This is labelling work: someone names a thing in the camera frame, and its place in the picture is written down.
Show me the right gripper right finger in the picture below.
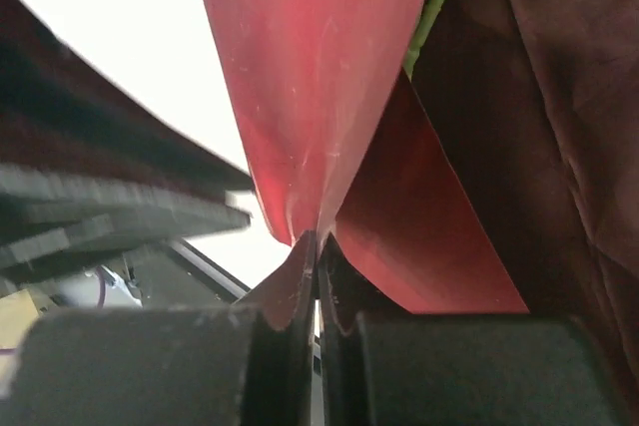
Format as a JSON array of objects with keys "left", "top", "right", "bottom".
[{"left": 317, "top": 234, "right": 409, "bottom": 425}]

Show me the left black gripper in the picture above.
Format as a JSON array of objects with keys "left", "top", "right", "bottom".
[{"left": 1, "top": 0, "right": 253, "bottom": 283}]

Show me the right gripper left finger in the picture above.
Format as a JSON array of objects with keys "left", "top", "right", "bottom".
[{"left": 240, "top": 231, "right": 317, "bottom": 426}]

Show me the dark red wrapping cloth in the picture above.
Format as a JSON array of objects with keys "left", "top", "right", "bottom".
[{"left": 204, "top": 0, "right": 638, "bottom": 404}]

